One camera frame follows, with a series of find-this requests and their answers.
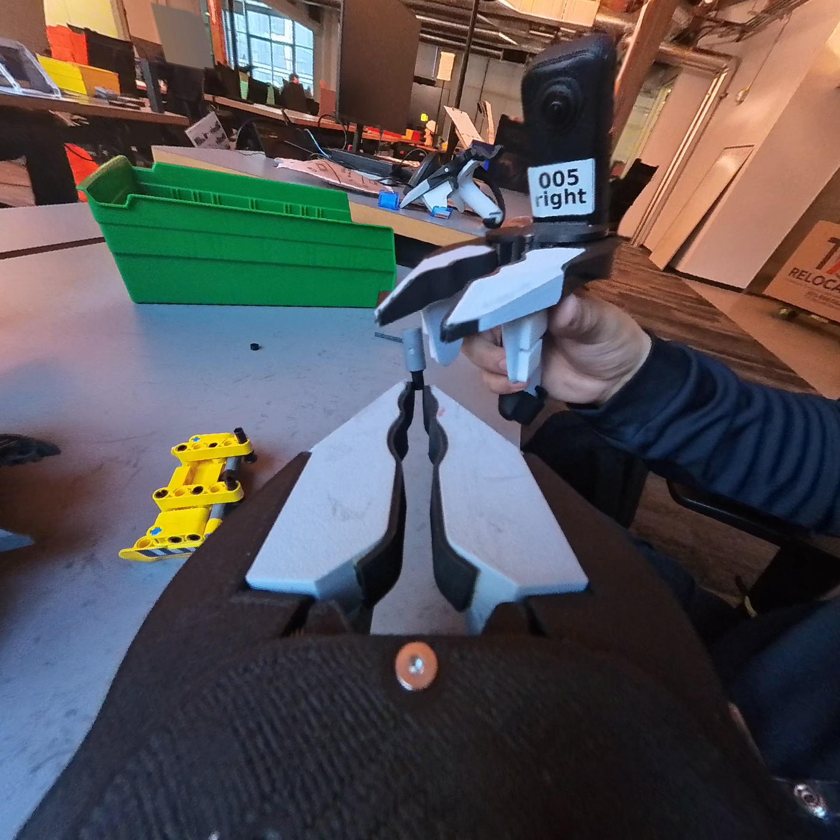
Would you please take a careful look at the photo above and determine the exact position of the wood-edged grey table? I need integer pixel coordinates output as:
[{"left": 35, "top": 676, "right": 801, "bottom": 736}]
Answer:
[{"left": 150, "top": 144, "right": 534, "bottom": 242}]

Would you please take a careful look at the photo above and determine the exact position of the cardboard box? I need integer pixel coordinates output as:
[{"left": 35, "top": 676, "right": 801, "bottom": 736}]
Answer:
[{"left": 763, "top": 218, "right": 840, "bottom": 324}]

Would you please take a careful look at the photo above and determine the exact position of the clear acrylic box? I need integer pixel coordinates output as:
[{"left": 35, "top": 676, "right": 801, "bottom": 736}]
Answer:
[{"left": 0, "top": 37, "right": 64, "bottom": 101}]

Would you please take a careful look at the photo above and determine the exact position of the grey desk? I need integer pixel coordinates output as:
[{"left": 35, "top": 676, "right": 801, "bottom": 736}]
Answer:
[{"left": 0, "top": 202, "right": 526, "bottom": 840}]

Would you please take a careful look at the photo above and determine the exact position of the idle hand-held gripper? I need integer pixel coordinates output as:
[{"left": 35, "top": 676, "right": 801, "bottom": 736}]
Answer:
[{"left": 399, "top": 140, "right": 508, "bottom": 231}]

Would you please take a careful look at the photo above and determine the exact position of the white printed sign card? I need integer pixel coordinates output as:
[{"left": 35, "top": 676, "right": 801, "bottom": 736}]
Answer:
[{"left": 184, "top": 110, "right": 228, "bottom": 153}]

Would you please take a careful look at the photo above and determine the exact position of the person's dark clothed body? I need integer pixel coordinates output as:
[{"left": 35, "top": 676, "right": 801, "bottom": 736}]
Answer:
[{"left": 626, "top": 528, "right": 840, "bottom": 785}]

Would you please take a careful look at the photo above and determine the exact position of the black upright panel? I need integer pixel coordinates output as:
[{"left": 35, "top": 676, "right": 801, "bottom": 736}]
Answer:
[{"left": 336, "top": 0, "right": 422, "bottom": 133}]

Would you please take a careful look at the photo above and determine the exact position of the dark wooden table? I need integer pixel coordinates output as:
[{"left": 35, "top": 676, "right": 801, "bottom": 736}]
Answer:
[{"left": 0, "top": 91, "right": 193, "bottom": 206}]

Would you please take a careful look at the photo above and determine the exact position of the grey yellow toy brick vehicle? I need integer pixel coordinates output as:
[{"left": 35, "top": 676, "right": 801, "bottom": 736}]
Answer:
[{"left": 0, "top": 432, "right": 62, "bottom": 553}]

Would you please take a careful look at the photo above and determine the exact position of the person's right forearm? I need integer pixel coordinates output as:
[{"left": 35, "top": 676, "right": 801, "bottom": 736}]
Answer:
[{"left": 570, "top": 330, "right": 840, "bottom": 537}]

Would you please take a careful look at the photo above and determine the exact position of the yellow toy brick assembly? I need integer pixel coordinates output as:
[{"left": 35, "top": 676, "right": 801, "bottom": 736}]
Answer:
[{"left": 118, "top": 427, "right": 259, "bottom": 565}]

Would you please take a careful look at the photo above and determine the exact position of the orange safety vest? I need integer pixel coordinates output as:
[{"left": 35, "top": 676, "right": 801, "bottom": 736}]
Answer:
[{"left": 64, "top": 143, "right": 101, "bottom": 206}]

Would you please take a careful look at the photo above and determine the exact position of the yellow storage box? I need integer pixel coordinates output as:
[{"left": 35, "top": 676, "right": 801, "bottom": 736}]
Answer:
[{"left": 36, "top": 54, "right": 122, "bottom": 97}]

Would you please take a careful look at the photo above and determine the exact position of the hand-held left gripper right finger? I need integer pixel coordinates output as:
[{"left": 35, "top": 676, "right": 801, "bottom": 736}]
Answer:
[{"left": 423, "top": 384, "right": 589, "bottom": 635}]

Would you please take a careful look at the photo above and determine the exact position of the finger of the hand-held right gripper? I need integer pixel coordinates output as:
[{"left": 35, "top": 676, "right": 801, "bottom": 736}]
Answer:
[
  {"left": 440, "top": 247, "right": 588, "bottom": 345},
  {"left": 374, "top": 244, "right": 501, "bottom": 367}
]

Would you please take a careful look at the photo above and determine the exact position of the green plastic bin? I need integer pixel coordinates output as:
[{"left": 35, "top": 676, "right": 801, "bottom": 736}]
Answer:
[{"left": 76, "top": 154, "right": 399, "bottom": 309}]

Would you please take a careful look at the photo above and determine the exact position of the person's right hand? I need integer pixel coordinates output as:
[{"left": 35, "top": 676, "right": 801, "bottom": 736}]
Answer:
[{"left": 461, "top": 292, "right": 654, "bottom": 406}]

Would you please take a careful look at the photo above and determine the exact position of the white leaning panel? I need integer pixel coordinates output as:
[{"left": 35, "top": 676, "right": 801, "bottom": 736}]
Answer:
[{"left": 648, "top": 143, "right": 757, "bottom": 287}]

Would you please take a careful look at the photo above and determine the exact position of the patterned paper sheet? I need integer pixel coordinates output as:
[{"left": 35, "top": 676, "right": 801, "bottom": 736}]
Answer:
[{"left": 274, "top": 156, "right": 396, "bottom": 196}]

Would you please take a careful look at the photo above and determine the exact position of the black office chair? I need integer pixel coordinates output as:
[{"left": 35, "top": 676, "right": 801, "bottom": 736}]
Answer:
[
  {"left": 609, "top": 159, "right": 660, "bottom": 232},
  {"left": 524, "top": 409, "right": 840, "bottom": 616}
]

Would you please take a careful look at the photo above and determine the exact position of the grey brick piston with rod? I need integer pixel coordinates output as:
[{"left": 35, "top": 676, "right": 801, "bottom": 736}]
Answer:
[{"left": 375, "top": 327, "right": 436, "bottom": 438}]

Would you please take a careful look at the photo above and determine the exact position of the black floor lamp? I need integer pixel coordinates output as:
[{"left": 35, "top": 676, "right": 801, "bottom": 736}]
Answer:
[{"left": 458, "top": 0, "right": 481, "bottom": 153}]

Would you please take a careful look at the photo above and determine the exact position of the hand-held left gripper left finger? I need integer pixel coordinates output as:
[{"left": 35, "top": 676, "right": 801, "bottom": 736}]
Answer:
[{"left": 245, "top": 381, "right": 416, "bottom": 609}]

